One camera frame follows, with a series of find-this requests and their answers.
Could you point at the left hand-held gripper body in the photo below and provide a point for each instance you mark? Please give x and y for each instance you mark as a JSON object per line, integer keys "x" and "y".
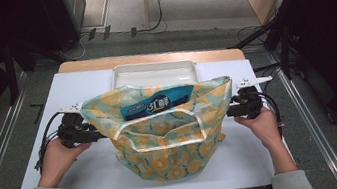
{"x": 74, "y": 129}

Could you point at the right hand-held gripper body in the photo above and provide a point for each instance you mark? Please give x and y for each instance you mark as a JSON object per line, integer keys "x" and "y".
{"x": 250, "y": 102}

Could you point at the blue snack pouch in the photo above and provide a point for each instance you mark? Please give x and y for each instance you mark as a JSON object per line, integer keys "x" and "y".
{"x": 157, "y": 102}

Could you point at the lemon print fabric bag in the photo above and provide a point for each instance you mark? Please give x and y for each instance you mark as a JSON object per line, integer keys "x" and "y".
{"x": 167, "y": 142}

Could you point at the white plastic tray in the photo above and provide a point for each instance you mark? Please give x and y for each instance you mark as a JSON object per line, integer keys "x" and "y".
{"x": 153, "y": 73}

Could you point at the person's right hand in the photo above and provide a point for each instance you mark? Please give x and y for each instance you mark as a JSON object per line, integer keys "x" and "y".
{"x": 264, "y": 127}

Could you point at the person's left hand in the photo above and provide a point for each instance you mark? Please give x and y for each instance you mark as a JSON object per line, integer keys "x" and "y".
{"x": 57, "y": 161}

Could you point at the wooden table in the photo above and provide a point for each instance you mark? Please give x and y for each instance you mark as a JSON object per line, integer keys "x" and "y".
{"x": 91, "y": 65}

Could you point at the black metal stand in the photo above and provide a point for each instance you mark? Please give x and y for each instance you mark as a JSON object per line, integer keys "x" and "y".
{"x": 280, "y": 20}

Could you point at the dark cabinet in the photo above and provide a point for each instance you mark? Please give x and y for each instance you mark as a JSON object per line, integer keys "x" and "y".
{"x": 60, "y": 16}

